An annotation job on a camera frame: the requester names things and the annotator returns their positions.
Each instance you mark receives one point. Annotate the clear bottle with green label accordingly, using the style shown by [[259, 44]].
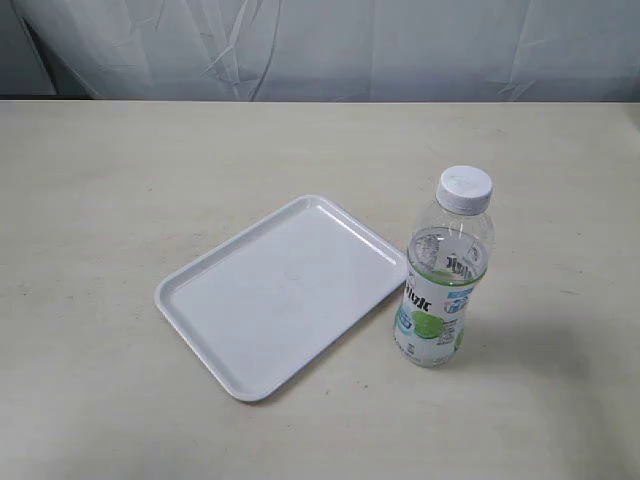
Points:
[[447, 256]]

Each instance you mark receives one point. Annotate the white backdrop cloth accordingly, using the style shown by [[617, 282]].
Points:
[[327, 51]]

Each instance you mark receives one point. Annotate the white plastic tray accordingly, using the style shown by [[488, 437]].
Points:
[[258, 308]]

